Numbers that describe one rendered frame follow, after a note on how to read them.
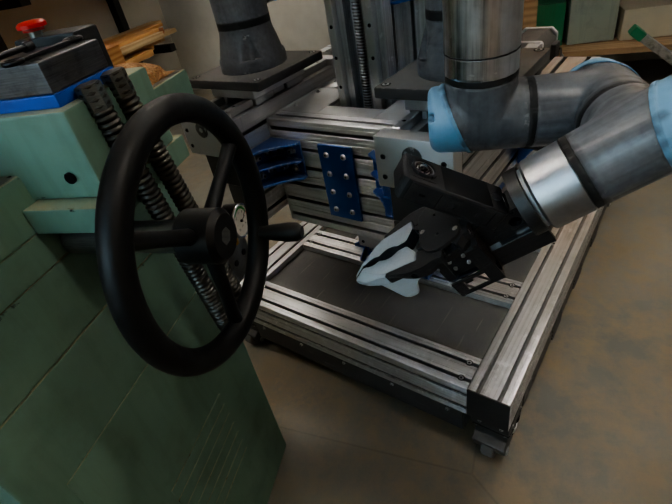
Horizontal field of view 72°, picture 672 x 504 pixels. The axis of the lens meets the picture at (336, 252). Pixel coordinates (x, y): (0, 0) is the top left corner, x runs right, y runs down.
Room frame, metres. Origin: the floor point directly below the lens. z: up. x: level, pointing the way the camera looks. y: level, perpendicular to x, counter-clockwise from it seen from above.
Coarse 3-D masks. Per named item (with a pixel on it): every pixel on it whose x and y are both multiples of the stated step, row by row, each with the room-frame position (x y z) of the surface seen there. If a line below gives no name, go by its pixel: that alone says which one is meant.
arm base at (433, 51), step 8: (432, 16) 0.77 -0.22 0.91; (440, 16) 0.75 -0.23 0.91; (432, 24) 0.77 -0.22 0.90; (440, 24) 0.75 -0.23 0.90; (424, 32) 0.79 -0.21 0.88; (432, 32) 0.76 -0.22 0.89; (440, 32) 0.75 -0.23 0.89; (424, 40) 0.79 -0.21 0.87; (432, 40) 0.76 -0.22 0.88; (440, 40) 0.75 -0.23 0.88; (424, 48) 0.79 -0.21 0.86; (432, 48) 0.76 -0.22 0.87; (440, 48) 0.74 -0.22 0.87; (424, 56) 0.79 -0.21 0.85; (432, 56) 0.75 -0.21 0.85; (440, 56) 0.74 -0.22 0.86; (424, 64) 0.76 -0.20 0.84; (432, 64) 0.75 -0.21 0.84; (440, 64) 0.74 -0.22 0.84; (424, 72) 0.76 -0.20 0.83; (432, 72) 0.75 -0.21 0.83; (440, 72) 0.73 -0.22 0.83; (432, 80) 0.75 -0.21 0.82; (440, 80) 0.73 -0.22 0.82
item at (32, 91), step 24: (72, 48) 0.50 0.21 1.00; (96, 48) 0.52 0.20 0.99; (0, 72) 0.47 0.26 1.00; (24, 72) 0.46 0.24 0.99; (48, 72) 0.46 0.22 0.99; (72, 72) 0.48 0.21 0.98; (96, 72) 0.51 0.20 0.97; (0, 96) 0.47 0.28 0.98; (24, 96) 0.46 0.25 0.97; (48, 96) 0.45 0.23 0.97; (72, 96) 0.47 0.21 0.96
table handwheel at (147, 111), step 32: (160, 96) 0.44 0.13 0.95; (192, 96) 0.47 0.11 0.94; (128, 128) 0.38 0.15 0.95; (160, 128) 0.40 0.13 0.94; (224, 128) 0.51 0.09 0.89; (128, 160) 0.36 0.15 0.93; (224, 160) 0.50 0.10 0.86; (128, 192) 0.34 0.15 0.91; (224, 192) 0.47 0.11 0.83; (256, 192) 0.53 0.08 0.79; (96, 224) 0.32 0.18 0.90; (128, 224) 0.32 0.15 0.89; (160, 224) 0.44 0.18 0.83; (192, 224) 0.41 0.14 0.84; (224, 224) 0.42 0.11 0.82; (256, 224) 0.52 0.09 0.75; (96, 256) 0.31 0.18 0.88; (128, 256) 0.31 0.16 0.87; (192, 256) 0.40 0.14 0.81; (224, 256) 0.40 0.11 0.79; (256, 256) 0.50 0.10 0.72; (128, 288) 0.30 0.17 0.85; (224, 288) 0.41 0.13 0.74; (256, 288) 0.46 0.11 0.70; (128, 320) 0.29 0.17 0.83; (160, 352) 0.29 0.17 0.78; (192, 352) 0.33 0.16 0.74; (224, 352) 0.36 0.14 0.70
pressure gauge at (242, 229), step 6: (228, 204) 0.72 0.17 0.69; (234, 204) 0.71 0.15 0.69; (240, 204) 0.72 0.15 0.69; (228, 210) 0.70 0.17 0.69; (234, 210) 0.70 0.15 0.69; (240, 210) 0.72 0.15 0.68; (234, 216) 0.69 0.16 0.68; (240, 216) 0.71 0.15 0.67; (246, 216) 0.73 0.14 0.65; (240, 222) 0.70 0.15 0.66; (246, 222) 0.72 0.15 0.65; (240, 228) 0.70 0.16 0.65; (246, 228) 0.72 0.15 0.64; (240, 234) 0.69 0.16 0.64; (246, 234) 0.71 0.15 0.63
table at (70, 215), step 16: (160, 80) 0.76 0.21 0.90; (176, 80) 0.78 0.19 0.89; (176, 144) 0.57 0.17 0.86; (176, 160) 0.56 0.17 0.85; (16, 176) 0.47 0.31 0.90; (0, 192) 0.44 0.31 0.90; (16, 192) 0.46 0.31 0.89; (0, 208) 0.43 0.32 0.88; (16, 208) 0.45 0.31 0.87; (32, 208) 0.45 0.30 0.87; (48, 208) 0.44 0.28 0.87; (64, 208) 0.43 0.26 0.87; (80, 208) 0.43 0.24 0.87; (0, 224) 0.42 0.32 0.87; (16, 224) 0.44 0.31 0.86; (32, 224) 0.45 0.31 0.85; (48, 224) 0.44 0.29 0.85; (64, 224) 0.43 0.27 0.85; (80, 224) 0.43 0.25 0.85; (0, 240) 0.42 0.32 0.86; (16, 240) 0.43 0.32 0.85; (0, 256) 0.41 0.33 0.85
